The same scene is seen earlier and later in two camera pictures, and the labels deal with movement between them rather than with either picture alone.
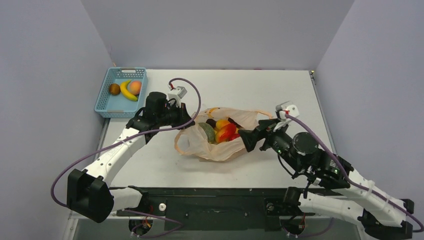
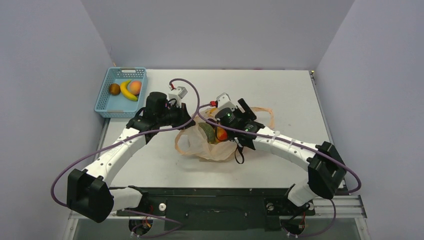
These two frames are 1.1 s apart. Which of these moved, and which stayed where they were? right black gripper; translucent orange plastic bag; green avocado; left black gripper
Moved: right black gripper
Stayed: translucent orange plastic bag; green avocado; left black gripper
